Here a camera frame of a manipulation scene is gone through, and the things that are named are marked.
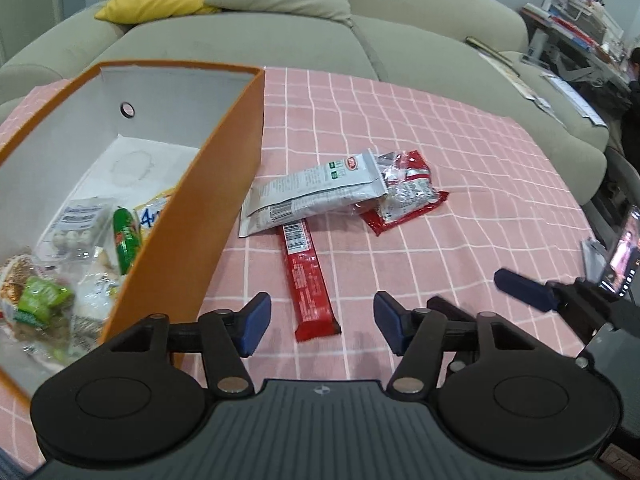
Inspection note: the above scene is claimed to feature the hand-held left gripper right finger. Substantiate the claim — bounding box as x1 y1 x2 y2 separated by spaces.
373 290 545 395

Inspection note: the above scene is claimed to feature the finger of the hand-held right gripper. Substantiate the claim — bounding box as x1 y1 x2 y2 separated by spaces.
493 268 563 313
426 295 478 322

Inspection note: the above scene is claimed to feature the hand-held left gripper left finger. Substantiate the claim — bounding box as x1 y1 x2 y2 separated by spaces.
106 291 273 396

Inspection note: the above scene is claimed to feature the red snack bar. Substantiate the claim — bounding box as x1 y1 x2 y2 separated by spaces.
281 219 343 344

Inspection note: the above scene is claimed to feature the orange cardboard box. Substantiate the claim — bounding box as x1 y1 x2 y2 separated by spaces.
0 60 266 413

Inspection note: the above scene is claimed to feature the yellow snack packet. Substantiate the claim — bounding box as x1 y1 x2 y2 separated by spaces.
134 187 177 242

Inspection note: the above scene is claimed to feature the green stick snack packet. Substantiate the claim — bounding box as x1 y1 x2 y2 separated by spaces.
112 206 144 277

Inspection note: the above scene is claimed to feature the white crinkled snack packet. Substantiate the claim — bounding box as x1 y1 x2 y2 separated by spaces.
70 246 123 346

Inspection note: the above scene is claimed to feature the clear packet of white balls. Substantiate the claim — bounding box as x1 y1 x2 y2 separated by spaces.
39 199 112 263

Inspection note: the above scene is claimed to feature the phone stand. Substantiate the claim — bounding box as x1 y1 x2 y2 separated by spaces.
579 239 610 287

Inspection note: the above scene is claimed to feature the smartphone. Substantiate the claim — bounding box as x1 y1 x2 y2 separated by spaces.
597 205 640 302

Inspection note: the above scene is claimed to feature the red snack packet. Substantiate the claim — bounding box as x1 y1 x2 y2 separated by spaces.
359 150 450 237

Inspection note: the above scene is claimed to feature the pink checked tablecloth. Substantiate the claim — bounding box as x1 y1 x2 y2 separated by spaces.
0 65 603 473

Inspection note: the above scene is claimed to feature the white grey snack packet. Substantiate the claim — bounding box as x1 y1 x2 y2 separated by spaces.
238 148 389 239

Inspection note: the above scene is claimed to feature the white magazine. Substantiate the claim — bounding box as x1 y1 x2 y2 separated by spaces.
539 72 609 127

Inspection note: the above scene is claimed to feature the open magazine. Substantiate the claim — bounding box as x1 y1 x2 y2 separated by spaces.
477 50 555 112

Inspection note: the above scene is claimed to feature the grey-green sofa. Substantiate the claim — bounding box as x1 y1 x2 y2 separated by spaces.
0 0 610 207

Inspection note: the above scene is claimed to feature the cluttered desk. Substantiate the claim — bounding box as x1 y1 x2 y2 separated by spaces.
519 0 632 92

